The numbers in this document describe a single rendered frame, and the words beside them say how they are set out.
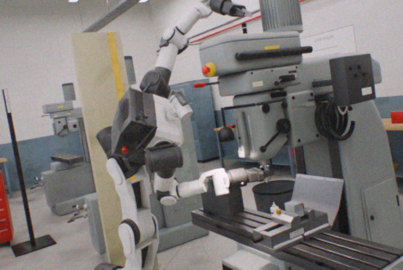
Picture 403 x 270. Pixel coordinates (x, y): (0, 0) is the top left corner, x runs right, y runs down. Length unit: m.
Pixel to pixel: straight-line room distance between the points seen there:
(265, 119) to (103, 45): 1.94
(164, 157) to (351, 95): 0.84
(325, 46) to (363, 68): 5.07
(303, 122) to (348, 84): 0.29
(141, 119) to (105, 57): 1.74
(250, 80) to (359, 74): 0.48
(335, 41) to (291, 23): 4.85
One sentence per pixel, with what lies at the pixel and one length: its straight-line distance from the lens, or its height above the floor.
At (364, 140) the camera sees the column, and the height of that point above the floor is 1.29.
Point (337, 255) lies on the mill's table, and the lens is 1.64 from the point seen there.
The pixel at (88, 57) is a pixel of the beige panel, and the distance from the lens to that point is 3.30.
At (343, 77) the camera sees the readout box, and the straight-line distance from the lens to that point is 1.74.
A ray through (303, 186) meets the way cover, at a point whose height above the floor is 1.07.
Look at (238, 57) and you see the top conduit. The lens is 1.60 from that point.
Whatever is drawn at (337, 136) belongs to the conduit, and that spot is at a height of 1.37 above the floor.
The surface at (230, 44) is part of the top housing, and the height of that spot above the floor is 1.85.
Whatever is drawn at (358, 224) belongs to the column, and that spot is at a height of 0.89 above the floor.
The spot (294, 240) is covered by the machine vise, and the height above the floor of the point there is 0.98.
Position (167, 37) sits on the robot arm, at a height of 1.97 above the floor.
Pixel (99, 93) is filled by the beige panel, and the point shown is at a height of 1.79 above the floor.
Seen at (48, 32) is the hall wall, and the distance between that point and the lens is 10.88.
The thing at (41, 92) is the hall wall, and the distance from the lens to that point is 10.59.
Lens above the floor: 1.66
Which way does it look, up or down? 4 degrees down
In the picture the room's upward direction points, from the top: 9 degrees counter-clockwise
